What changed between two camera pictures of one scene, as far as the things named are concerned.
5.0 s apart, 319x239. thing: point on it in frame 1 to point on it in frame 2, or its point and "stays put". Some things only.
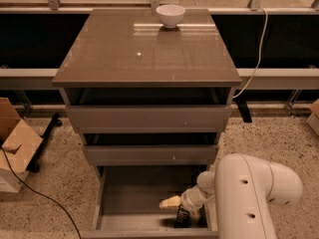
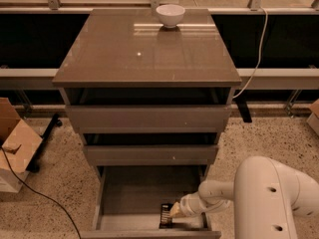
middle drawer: [153, 154] stays put
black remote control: [182, 218] to [165, 220]
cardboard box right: [313, 120] stays put
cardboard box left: [20, 143] stays put
